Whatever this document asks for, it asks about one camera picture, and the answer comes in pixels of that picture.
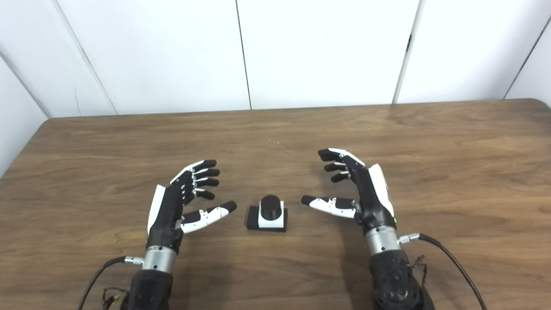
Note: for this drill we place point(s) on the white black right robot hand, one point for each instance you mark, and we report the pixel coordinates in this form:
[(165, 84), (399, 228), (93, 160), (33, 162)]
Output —
[(374, 202)]

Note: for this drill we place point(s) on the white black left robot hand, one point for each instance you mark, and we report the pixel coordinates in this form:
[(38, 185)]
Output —
[(165, 215)]

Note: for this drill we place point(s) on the black peg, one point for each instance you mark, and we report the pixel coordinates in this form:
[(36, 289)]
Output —
[(270, 206)]

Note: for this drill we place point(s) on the white square piece with hole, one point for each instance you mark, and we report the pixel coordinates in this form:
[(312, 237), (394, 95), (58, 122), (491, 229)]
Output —
[(271, 223)]

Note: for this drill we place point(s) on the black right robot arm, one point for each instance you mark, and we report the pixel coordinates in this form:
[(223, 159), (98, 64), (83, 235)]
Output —
[(391, 280)]

